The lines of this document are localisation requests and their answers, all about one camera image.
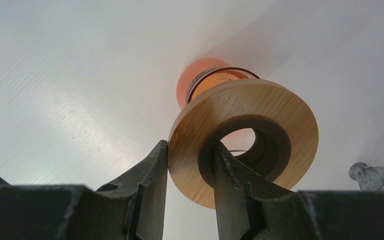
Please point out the clear ribbed glass dripper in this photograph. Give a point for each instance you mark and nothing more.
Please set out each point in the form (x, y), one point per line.
(369, 178)

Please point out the orange glass carafe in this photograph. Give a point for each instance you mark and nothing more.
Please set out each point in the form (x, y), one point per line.
(206, 73)

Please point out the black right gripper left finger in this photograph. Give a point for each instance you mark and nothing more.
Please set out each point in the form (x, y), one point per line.
(130, 207)

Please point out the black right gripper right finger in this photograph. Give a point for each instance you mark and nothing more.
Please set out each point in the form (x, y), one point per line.
(249, 207)

